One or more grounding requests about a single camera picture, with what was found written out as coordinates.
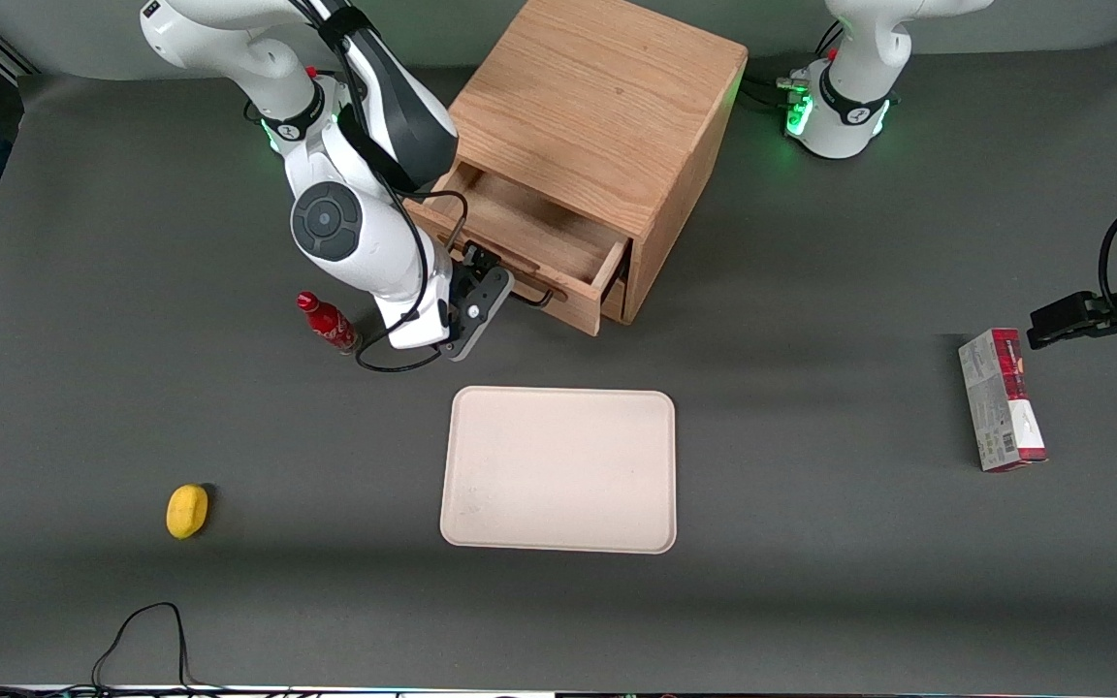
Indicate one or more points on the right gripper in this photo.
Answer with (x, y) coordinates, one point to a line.
(470, 264)

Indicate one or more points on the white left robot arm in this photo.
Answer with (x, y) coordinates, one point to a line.
(849, 116)

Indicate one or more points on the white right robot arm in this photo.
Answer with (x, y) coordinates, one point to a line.
(365, 242)

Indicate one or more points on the grey and red carton box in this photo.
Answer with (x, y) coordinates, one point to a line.
(1000, 407)

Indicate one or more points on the red cola bottle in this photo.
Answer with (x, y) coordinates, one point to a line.
(331, 328)

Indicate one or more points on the wooden cabinet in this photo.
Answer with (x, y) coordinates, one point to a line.
(597, 97)

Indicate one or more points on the cream rectangular tray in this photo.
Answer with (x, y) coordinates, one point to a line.
(558, 470)

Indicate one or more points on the yellow lemon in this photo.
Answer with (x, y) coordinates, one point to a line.
(187, 512)

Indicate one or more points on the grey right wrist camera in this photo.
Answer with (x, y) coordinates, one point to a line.
(476, 315)

